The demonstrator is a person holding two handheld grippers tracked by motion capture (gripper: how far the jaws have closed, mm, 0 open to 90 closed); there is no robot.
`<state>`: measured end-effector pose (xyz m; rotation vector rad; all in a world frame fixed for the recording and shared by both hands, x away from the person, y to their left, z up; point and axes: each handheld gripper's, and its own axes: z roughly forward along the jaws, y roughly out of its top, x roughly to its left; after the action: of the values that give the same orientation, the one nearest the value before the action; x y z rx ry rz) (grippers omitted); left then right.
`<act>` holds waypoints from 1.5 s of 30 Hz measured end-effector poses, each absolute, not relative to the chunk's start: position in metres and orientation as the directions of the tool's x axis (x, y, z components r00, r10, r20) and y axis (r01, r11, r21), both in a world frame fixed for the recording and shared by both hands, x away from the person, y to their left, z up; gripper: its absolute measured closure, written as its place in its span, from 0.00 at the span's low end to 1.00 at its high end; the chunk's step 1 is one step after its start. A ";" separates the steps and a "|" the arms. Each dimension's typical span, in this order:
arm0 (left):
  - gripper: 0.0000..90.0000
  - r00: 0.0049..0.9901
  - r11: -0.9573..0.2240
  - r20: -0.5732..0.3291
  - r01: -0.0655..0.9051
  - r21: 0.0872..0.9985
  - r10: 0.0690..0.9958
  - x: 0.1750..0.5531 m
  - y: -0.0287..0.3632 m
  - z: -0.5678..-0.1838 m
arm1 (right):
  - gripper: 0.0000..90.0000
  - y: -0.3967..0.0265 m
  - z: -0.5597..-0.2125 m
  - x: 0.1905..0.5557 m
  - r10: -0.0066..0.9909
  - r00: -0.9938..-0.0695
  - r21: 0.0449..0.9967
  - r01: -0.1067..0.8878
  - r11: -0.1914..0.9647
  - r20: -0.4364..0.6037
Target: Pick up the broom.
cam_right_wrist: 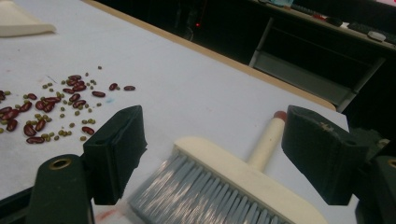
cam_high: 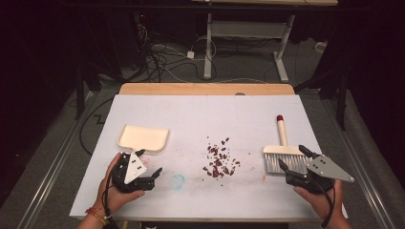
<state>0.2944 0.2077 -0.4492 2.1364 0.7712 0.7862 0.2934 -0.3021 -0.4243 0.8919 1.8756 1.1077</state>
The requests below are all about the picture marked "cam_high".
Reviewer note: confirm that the cream brush with red tip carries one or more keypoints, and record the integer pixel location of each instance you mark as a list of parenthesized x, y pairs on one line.
[(281, 133)]

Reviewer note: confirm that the white table mat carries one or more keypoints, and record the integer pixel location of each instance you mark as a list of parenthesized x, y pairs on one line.
[(207, 114)]

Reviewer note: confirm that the person's left hand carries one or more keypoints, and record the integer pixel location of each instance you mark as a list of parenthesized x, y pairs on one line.
[(111, 197)]

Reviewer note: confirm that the metal floor rail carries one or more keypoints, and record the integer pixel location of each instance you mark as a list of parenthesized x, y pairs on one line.
[(51, 178), (359, 171)]

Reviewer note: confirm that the black stand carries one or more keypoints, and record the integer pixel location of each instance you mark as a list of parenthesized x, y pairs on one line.
[(83, 89), (340, 95)]

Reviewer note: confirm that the cream dustpan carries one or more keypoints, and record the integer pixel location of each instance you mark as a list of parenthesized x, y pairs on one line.
[(143, 138)]

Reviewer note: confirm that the pile of red crumbs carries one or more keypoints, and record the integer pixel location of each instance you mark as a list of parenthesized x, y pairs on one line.
[(218, 162)]

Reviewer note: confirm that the white power adapter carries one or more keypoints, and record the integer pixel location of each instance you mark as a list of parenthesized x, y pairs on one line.
[(190, 54)]

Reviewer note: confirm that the person's right hand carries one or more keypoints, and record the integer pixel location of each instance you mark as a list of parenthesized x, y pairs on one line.
[(321, 202)]

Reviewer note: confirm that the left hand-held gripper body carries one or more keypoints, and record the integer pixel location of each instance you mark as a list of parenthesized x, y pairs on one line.
[(133, 170)]

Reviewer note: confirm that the wooden table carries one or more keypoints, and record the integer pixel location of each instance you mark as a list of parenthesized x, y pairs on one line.
[(191, 89)]

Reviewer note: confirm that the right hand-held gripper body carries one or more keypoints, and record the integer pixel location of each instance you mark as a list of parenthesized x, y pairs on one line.
[(324, 168)]

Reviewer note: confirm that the white desk frame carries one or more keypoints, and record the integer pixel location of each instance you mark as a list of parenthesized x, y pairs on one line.
[(245, 29)]

